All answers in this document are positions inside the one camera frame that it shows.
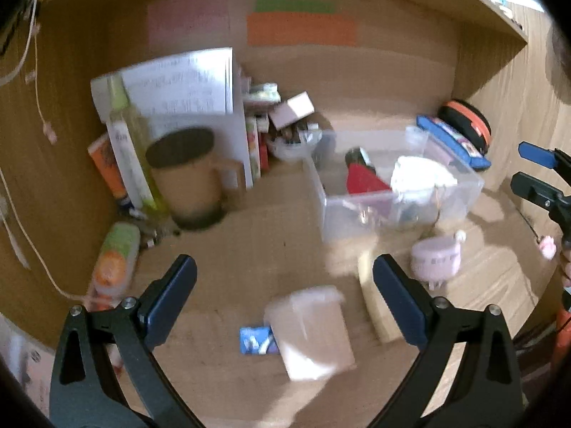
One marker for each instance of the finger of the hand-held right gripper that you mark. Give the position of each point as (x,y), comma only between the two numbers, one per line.
(531,186)
(537,153)

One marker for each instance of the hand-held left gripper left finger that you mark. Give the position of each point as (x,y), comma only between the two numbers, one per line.
(171,303)

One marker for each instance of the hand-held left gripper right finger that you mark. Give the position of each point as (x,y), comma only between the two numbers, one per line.
(399,303)

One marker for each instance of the white translucent plastic cup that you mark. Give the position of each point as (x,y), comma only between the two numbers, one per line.
(310,332)

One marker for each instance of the person's right forearm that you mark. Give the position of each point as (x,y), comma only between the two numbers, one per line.
(562,339)

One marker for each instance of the wooden desktop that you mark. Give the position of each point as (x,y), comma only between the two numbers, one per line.
(250,249)

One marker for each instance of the small pink charm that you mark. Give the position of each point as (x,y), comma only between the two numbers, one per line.
(547,246)

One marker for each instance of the beige flat stick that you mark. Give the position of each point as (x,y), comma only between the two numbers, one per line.
(372,294)

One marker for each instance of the pink round plug adapter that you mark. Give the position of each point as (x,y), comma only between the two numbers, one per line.
(435,261)

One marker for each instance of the green orange tube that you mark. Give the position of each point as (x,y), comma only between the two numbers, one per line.
(113,263)

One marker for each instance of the orange black round case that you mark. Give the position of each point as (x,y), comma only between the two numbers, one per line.
(468,125)

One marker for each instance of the blue pencil case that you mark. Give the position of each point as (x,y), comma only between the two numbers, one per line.
(453,140)

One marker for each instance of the small blue packet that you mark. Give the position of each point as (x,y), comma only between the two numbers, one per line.
(257,341)

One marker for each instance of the person's head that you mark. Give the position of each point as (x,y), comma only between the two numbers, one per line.
(561,62)

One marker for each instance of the white crumpled item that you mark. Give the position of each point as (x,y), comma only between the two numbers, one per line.
(419,174)

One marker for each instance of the clear plastic storage bin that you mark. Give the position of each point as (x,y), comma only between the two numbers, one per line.
(392,187)

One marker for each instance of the brown mug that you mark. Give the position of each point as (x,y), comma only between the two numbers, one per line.
(192,178)

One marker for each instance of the red black item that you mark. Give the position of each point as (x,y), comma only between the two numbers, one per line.
(363,174)

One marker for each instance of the orange white tube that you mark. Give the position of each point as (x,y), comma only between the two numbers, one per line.
(109,169)

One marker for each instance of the wooden shelf board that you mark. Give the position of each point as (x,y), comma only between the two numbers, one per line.
(486,4)

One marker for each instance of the tall green-capped bottle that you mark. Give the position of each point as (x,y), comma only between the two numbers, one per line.
(131,142)

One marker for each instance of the clear bowl of small items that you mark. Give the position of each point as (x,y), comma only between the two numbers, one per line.
(294,142)

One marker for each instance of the white printed paper sheets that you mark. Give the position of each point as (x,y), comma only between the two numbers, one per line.
(187,84)

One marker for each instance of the small cardboard box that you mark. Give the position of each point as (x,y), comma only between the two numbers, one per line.
(292,111)

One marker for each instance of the orange sticky note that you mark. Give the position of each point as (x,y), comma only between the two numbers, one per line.
(301,29)

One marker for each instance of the pink sticky note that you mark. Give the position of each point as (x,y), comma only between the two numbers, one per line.
(187,20)

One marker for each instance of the green sticky note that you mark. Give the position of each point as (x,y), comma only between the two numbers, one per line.
(294,4)

